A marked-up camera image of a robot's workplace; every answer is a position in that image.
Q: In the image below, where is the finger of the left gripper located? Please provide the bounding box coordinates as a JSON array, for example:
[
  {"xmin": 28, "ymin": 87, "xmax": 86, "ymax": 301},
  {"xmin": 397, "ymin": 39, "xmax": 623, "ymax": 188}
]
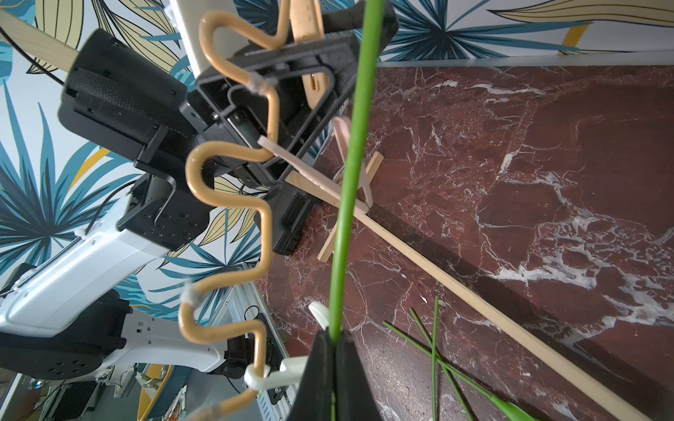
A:
[{"xmin": 322, "ymin": 1, "xmax": 399, "ymax": 56}]

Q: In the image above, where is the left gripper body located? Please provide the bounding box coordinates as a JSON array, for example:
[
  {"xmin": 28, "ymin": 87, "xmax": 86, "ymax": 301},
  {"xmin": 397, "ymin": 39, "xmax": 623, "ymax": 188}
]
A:
[{"xmin": 180, "ymin": 33, "xmax": 360, "ymax": 255}]

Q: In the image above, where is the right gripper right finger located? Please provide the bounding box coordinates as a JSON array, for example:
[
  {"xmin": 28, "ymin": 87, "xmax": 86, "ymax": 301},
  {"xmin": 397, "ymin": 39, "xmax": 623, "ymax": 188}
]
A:
[{"xmin": 333, "ymin": 331, "xmax": 383, "ymax": 421}]

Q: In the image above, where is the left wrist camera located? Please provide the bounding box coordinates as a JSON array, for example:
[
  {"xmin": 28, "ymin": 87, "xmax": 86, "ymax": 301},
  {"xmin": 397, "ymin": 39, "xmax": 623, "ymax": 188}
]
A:
[{"xmin": 167, "ymin": 0, "xmax": 237, "ymax": 80}]

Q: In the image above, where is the curved wooden clip hanger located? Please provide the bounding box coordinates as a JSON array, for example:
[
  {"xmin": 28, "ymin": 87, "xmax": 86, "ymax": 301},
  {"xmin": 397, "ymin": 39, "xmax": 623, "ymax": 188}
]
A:
[{"xmin": 177, "ymin": 0, "xmax": 386, "ymax": 421}]

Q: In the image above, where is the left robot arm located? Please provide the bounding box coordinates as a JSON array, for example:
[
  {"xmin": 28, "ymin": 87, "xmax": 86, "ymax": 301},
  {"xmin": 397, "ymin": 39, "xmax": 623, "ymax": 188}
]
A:
[{"xmin": 1, "ymin": 1, "xmax": 364, "ymax": 381}]

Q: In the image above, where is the wooden clothes rack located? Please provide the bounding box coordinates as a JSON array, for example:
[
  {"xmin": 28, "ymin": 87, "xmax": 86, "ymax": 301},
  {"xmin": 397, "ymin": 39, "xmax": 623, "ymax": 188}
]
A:
[{"xmin": 0, "ymin": 9, "xmax": 654, "ymax": 421}]

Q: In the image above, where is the orange cream tulip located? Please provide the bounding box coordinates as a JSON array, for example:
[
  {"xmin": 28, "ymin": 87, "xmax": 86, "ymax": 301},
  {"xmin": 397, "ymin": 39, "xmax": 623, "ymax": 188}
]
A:
[{"xmin": 431, "ymin": 296, "xmax": 440, "ymax": 421}]

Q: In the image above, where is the pink tulip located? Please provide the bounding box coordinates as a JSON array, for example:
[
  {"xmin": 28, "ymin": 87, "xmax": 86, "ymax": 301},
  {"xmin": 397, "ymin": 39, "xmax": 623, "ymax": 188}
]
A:
[{"xmin": 327, "ymin": 0, "xmax": 388, "ymax": 421}]

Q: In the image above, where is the yellow tulip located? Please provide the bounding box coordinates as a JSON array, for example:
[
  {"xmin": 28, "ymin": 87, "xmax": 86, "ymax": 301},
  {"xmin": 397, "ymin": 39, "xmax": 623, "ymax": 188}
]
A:
[{"xmin": 384, "ymin": 319, "xmax": 535, "ymax": 421}]

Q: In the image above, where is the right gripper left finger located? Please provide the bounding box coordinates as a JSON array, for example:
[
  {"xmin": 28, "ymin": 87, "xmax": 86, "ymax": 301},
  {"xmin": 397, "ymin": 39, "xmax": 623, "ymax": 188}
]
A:
[{"xmin": 287, "ymin": 331, "xmax": 335, "ymax": 421}]

